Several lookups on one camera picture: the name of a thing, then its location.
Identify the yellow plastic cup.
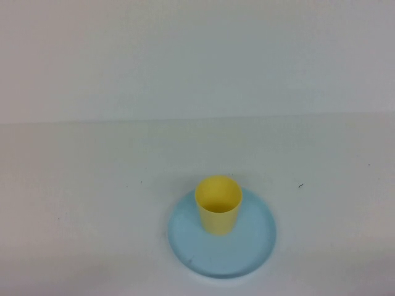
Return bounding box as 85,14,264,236
194,175,243,237

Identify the light blue round plate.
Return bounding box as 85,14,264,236
167,187,278,279

